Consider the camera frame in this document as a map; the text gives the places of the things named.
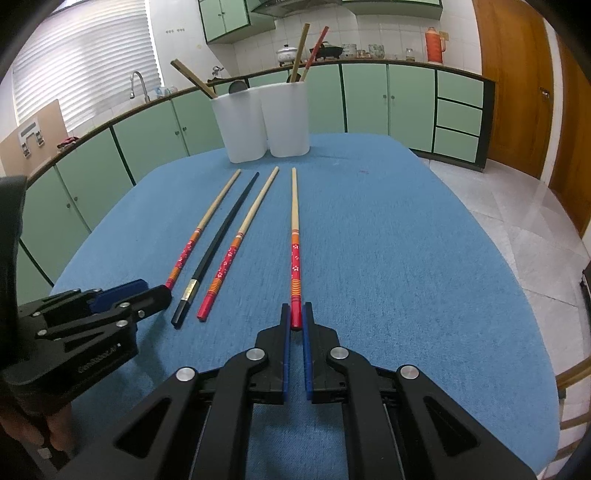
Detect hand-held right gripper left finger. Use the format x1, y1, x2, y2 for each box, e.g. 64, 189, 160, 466
53, 303, 291, 480

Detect row of green base cabinets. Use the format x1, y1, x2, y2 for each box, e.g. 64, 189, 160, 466
18, 62, 437, 289

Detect white window blinds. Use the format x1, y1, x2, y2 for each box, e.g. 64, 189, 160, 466
11, 0, 163, 136

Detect person's left hand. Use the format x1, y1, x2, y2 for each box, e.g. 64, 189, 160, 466
0, 401, 75, 457

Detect white plastic utensil holder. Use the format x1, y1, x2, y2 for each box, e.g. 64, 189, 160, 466
211, 88, 269, 164
259, 82, 311, 158

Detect chrome kitchen faucet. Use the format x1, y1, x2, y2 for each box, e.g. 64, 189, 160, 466
129, 70, 151, 103

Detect red-handled wooden chopstick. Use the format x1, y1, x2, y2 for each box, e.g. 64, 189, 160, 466
165, 168, 243, 291
289, 167, 303, 331
288, 23, 311, 85
197, 166, 280, 323
302, 26, 330, 83

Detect brown wooden door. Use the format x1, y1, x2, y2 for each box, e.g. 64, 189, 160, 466
471, 0, 556, 182

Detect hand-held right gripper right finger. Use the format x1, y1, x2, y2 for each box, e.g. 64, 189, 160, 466
301, 301, 539, 480

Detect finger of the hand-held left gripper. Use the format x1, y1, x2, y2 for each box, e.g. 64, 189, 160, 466
34, 284, 173, 342
21, 279, 149, 319

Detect blue table mat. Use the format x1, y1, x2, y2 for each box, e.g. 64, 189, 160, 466
50, 133, 563, 480

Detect brown wooden chopstick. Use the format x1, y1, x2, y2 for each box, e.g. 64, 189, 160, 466
172, 58, 219, 97

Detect wooden chair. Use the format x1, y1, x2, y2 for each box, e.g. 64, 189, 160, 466
553, 357, 591, 462

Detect green wall cabinet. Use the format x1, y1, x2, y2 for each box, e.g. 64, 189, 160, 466
198, 0, 278, 45
342, 0, 444, 14

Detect brown board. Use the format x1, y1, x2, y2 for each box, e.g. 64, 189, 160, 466
0, 99, 66, 182

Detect black wok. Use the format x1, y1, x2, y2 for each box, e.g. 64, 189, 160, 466
314, 41, 345, 61

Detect brown kitchen countertop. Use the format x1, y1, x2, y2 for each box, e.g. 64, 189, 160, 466
25, 58, 497, 190

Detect orange thermos flask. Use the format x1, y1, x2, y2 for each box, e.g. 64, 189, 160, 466
425, 26, 448, 64

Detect green drawer stack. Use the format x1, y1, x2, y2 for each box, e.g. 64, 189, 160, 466
433, 66, 486, 166

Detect range hood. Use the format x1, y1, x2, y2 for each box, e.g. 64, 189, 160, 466
252, 0, 343, 18

